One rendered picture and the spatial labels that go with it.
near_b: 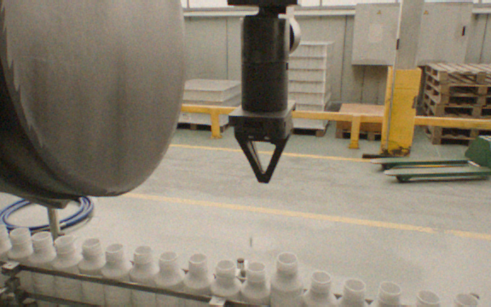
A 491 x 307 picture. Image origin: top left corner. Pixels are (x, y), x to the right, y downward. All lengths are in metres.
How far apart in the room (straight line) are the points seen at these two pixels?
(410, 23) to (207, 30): 4.16
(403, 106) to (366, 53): 2.34
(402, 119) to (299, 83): 1.64
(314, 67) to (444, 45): 2.38
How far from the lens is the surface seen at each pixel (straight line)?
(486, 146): 5.11
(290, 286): 0.73
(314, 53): 5.96
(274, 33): 0.46
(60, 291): 0.97
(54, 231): 1.67
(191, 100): 6.38
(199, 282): 0.80
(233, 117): 0.45
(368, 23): 7.30
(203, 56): 8.19
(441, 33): 7.41
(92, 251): 0.89
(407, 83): 5.12
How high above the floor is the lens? 1.59
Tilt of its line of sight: 18 degrees down
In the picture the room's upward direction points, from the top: straight up
